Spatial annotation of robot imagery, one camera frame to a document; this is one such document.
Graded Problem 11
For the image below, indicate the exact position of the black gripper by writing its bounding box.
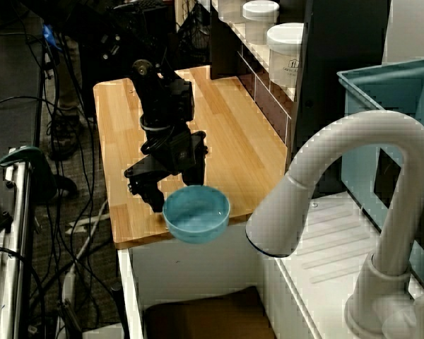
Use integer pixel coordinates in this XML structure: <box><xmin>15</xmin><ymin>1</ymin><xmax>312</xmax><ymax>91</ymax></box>
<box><xmin>123</xmin><ymin>124</ymin><xmax>208</xmax><ymax>214</ymax></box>

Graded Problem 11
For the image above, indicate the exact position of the light blue ceramic bowl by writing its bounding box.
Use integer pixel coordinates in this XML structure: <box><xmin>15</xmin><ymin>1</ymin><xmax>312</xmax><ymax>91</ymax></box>
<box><xmin>162</xmin><ymin>185</ymin><xmax>231</xmax><ymax>244</ymax></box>

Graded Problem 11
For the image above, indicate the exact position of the white toy kitchen sink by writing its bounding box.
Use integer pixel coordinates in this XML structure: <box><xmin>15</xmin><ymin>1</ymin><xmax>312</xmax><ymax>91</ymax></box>
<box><xmin>116</xmin><ymin>192</ymin><xmax>424</xmax><ymax>339</ymax></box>

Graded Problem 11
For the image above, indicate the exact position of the white curved sink faucet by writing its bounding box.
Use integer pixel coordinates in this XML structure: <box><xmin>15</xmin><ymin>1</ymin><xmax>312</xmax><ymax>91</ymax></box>
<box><xmin>245</xmin><ymin>111</ymin><xmax>424</xmax><ymax>336</ymax></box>

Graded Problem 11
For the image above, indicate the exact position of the dark shoe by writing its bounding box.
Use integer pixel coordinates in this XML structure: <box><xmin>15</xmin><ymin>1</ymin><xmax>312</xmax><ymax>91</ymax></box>
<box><xmin>46</xmin><ymin>112</ymin><xmax>83</xmax><ymax>161</ymax></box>

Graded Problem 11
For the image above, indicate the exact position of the dark shelf with tile backsplash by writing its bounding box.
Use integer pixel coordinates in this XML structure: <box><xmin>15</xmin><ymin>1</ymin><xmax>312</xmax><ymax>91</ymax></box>
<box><xmin>209</xmin><ymin>0</ymin><xmax>305</xmax><ymax>146</ymax></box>

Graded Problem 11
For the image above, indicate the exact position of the green clamp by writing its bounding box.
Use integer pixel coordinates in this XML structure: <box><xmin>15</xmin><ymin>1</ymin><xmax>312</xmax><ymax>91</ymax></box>
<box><xmin>0</xmin><ymin>146</ymin><xmax>58</xmax><ymax>203</ymax></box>

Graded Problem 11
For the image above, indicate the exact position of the person's trouser leg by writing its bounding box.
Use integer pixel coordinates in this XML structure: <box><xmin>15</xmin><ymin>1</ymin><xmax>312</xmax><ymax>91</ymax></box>
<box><xmin>57</xmin><ymin>35</ymin><xmax>84</xmax><ymax>118</ymax></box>

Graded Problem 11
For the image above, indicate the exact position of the large white-lidded plastic jar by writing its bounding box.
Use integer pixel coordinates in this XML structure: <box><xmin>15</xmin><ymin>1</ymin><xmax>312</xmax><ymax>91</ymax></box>
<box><xmin>266</xmin><ymin>23</ymin><xmax>304</xmax><ymax>88</ymax></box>

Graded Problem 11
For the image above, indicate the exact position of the clear plastic jar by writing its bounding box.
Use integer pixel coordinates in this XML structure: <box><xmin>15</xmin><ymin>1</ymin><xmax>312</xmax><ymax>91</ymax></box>
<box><xmin>217</xmin><ymin>0</ymin><xmax>247</xmax><ymax>25</ymax></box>

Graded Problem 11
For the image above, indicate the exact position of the medium white-lidded plastic jar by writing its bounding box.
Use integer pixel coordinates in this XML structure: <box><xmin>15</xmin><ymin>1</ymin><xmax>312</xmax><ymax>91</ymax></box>
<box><xmin>242</xmin><ymin>1</ymin><xmax>281</xmax><ymax>46</ymax></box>

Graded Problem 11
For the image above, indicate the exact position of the blue plastic scrap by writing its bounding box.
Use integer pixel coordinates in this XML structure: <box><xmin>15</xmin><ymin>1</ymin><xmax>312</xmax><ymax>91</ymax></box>
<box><xmin>42</xmin><ymin>24</ymin><xmax>63</xmax><ymax>54</ymax></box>

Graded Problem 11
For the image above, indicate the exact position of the teal plastic tub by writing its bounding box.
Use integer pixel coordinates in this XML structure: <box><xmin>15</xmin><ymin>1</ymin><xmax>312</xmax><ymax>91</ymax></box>
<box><xmin>336</xmin><ymin>59</ymin><xmax>424</xmax><ymax>296</ymax></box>

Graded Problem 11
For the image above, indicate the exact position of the black vertical panel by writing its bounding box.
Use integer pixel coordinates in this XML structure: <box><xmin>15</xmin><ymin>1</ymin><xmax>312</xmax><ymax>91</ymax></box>
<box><xmin>290</xmin><ymin>0</ymin><xmax>391</xmax><ymax>199</ymax></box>

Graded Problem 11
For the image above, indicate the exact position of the black cable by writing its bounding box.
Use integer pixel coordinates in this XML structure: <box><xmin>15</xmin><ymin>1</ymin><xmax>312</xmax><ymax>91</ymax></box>
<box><xmin>38</xmin><ymin>13</ymin><xmax>79</xmax><ymax>248</ymax></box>
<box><xmin>0</xmin><ymin>95</ymin><xmax>97</xmax><ymax>304</ymax></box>

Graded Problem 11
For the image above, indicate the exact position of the white power strip with cable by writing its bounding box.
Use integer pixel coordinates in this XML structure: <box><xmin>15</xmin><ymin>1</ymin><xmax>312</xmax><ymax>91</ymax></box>
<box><xmin>60</xmin><ymin>200</ymin><xmax>109</xmax><ymax>321</ymax></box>

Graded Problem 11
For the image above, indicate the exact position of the silver metal rail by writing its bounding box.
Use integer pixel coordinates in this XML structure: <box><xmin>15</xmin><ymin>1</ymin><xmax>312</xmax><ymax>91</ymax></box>
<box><xmin>0</xmin><ymin>165</ymin><xmax>33</xmax><ymax>339</ymax></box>

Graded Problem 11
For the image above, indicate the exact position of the white faucet handle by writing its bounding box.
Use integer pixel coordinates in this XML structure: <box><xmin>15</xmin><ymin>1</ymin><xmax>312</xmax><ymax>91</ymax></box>
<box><xmin>387</xmin><ymin>293</ymin><xmax>424</xmax><ymax>339</ymax></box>

